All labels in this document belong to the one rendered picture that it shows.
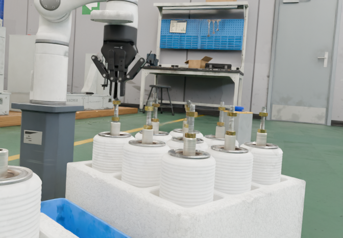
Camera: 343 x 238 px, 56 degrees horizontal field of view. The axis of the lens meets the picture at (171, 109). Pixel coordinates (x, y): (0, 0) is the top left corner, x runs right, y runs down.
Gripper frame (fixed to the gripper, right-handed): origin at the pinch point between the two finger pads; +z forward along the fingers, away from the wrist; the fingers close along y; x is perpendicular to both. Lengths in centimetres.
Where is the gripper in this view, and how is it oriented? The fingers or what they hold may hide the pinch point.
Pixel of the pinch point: (117, 90)
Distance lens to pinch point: 74.8
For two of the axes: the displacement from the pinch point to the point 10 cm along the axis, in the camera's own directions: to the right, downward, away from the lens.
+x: -1.6, 0.4, -9.9
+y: -9.9, -0.7, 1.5
